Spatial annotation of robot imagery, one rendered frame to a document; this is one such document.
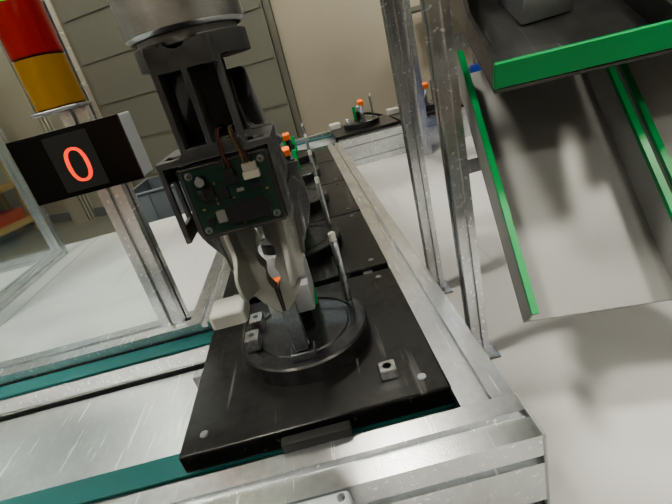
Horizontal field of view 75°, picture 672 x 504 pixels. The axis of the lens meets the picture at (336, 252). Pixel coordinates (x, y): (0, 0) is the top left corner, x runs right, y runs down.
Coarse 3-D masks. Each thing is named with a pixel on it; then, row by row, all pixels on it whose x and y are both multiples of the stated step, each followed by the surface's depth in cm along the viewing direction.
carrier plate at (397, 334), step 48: (336, 288) 57; (384, 288) 54; (240, 336) 52; (384, 336) 45; (240, 384) 44; (336, 384) 41; (384, 384) 39; (432, 384) 38; (192, 432) 39; (240, 432) 38; (288, 432) 37
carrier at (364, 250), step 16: (320, 192) 71; (320, 224) 75; (336, 224) 79; (352, 224) 77; (256, 240) 78; (320, 240) 68; (352, 240) 70; (368, 240) 69; (320, 256) 65; (352, 256) 65; (368, 256) 63; (320, 272) 62; (336, 272) 61; (352, 272) 60
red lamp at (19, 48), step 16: (16, 0) 41; (32, 0) 42; (0, 16) 41; (16, 16) 42; (32, 16) 42; (48, 16) 44; (0, 32) 42; (16, 32) 42; (32, 32) 42; (48, 32) 44; (16, 48) 42; (32, 48) 43; (48, 48) 44
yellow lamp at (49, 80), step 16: (16, 64) 43; (32, 64) 43; (48, 64) 44; (64, 64) 45; (32, 80) 44; (48, 80) 44; (64, 80) 45; (32, 96) 45; (48, 96) 44; (64, 96) 45; (80, 96) 46
